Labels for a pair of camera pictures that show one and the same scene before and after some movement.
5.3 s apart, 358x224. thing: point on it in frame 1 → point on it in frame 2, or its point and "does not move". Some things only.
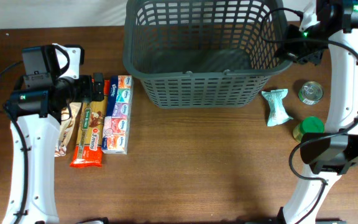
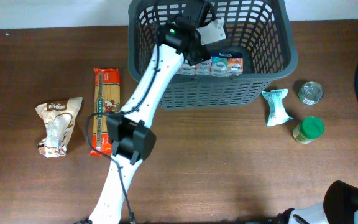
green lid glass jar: (311, 124) does not move
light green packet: (278, 114) does not move
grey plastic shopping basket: (203, 53) does not move
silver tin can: (310, 92) does not move
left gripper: (87, 82) → (205, 55)
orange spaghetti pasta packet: (87, 153) → (106, 99)
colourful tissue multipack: (115, 126) → (220, 64)
